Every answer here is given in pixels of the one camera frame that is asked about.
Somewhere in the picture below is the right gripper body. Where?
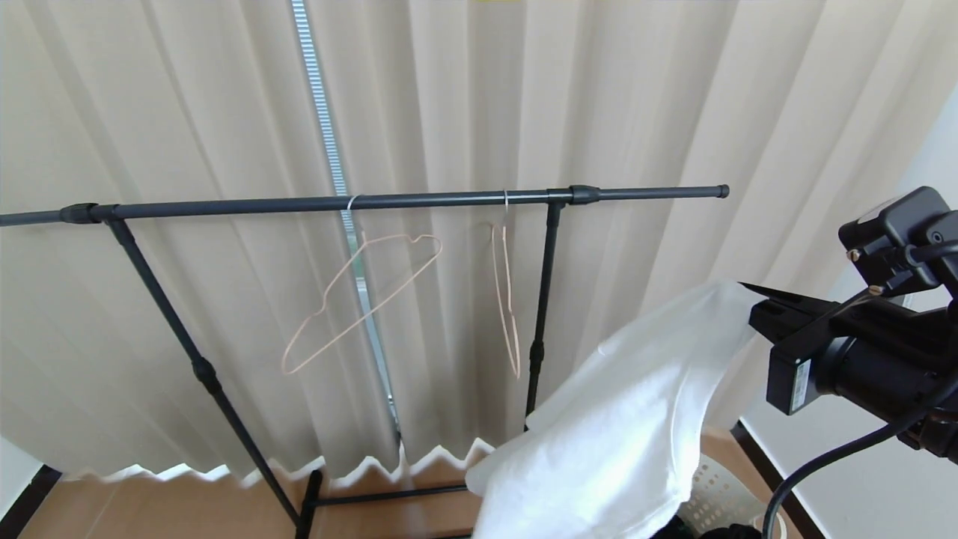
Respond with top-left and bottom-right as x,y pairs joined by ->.
767,329 -> 958,465

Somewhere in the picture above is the white printed t-shirt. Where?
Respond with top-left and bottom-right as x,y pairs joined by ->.
466,281 -> 764,539

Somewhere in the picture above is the pink clothes hanger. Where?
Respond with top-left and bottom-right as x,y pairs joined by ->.
281,196 -> 443,375
490,189 -> 522,380

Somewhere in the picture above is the white laundry basket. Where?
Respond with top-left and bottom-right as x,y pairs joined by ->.
677,453 -> 787,539

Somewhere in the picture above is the black clothes rack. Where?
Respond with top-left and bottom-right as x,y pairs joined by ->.
0,184 -> 730,539

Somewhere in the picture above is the black garment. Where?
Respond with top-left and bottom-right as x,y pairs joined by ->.
651,517 -> 764,539

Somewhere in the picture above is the beige curtain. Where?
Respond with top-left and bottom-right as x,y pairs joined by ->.
0,0 -> 958,480

